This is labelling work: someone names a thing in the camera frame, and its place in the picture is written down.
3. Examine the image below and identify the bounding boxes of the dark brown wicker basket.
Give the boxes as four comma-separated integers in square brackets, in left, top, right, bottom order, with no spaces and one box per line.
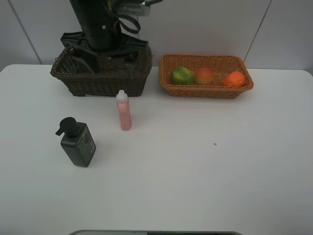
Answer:
[50,47,152,97]

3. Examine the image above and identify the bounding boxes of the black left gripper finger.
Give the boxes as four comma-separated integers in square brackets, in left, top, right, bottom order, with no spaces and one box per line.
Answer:
[125,52,140,80]
[72,49,99,74]

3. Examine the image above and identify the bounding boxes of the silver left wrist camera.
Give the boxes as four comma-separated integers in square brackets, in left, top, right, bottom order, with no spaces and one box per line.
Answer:
[114,0,162,17]

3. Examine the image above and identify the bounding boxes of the green lime fruit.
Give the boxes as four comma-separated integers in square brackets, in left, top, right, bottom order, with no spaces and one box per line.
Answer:
[170,67,194,85]

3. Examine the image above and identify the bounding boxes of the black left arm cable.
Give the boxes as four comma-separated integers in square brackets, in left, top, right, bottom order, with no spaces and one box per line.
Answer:
[111,9,141,34]

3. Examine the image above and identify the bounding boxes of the dark green pump bottle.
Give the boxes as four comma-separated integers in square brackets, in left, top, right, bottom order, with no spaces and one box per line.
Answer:
[56,117,96,167]

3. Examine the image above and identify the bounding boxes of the orange tangerine fruit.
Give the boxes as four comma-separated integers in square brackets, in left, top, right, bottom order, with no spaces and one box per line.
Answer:
[222,71,246,87]

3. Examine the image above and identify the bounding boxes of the red yellow peach fruit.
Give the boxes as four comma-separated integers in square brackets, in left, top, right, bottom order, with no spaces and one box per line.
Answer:
[194,67,214,85]

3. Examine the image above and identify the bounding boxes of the pink bottle white cap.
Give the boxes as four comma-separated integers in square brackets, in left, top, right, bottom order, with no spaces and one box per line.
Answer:
[116,90,132,131]

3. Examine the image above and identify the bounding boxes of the orange wicker basket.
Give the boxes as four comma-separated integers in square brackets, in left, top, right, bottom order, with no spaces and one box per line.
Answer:
[158,53,254,99]

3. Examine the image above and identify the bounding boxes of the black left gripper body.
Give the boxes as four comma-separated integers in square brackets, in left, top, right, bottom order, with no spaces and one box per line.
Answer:
[61,0,148,56]

